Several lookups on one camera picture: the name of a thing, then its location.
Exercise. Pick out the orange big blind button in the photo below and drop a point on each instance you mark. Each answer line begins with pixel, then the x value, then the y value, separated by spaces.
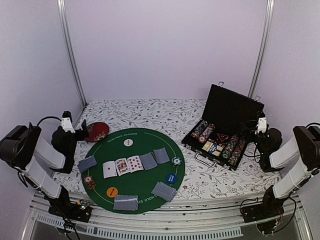
pixel 112 192

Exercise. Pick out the blue playing card deck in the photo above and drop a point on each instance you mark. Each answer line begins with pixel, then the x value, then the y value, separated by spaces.
pixel 126 203

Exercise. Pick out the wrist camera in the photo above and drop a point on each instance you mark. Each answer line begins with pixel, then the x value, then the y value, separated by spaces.
pixel 66 122
pixel 261 126

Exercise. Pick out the left aluminium frame post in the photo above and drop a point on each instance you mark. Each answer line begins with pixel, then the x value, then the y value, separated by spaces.
pixel 61 6

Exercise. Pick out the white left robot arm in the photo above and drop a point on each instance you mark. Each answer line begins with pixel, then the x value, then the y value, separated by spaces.
pixel 20 148

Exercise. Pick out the dealt cards bottom pile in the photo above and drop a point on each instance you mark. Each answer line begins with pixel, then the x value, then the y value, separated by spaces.
pixel 164 191

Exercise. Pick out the ten of diamonds card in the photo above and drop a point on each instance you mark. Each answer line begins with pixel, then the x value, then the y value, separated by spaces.
pixel 134 164

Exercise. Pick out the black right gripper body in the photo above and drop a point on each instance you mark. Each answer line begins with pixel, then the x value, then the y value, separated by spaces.
pixel 262 148

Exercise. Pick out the red triangle card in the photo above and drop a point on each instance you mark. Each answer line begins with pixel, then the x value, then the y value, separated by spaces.
pixel 222 138

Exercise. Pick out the dealt cards pile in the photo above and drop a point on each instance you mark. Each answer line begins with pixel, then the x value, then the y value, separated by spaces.
pixel 86 164
pixel 164 191

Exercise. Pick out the round green poker mat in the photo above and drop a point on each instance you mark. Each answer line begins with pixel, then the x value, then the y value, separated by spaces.
pixel 139 183

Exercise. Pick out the red floral round tin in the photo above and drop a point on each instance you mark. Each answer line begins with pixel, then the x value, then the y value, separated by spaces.
pixel 97 131

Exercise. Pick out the right aluminium frame post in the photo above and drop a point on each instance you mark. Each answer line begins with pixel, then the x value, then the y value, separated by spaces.
pixel 266 28

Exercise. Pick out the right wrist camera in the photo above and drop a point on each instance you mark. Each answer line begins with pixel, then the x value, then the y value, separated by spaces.
pixel 261 126

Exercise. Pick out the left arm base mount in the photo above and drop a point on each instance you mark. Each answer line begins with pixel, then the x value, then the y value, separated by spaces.
pixel 79 211

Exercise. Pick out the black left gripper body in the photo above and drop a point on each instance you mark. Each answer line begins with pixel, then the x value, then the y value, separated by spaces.
pixel 71 148

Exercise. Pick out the boxed playing card deck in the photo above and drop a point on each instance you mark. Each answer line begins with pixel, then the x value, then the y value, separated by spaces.
pixel 216 150

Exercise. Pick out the red topped chip stack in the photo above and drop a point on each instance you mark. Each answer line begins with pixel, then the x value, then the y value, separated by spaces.
pixel 90 182

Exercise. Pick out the ace of diamonds card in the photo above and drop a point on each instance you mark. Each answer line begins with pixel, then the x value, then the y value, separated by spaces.
pixel 109 169

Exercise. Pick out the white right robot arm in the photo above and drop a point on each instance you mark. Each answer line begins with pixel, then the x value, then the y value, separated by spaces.
pixel 301 152

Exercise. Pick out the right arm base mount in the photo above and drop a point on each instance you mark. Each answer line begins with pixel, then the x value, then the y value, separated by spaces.
pixel 267 220

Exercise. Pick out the silver case handle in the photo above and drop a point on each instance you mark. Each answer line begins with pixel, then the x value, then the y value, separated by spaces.
pixel 205 161

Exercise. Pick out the aluminium frame post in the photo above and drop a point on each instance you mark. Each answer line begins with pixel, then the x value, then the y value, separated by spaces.
pixel 61 6
pixel 266 28

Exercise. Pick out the blue small blind button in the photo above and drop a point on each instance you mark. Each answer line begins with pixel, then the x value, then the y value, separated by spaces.
pixel 171 178

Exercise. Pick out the face down card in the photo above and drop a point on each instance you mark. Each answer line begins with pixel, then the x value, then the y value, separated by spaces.
pixel 148 161
pixel 161 155

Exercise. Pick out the black poker chip case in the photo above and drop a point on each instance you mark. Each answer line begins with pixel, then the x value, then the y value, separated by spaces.
pixel 232 114

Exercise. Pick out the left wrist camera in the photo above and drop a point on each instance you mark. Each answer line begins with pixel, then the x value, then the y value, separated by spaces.
pixel 66 122

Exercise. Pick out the white dealer button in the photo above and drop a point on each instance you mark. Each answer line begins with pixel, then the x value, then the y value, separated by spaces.
pixel 128 142

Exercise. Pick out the king face card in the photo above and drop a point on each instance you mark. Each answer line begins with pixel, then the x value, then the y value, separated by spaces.
pixel 122 167

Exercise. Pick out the blue topped chip stack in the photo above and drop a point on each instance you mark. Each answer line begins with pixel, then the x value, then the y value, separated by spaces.
pixel 176 161

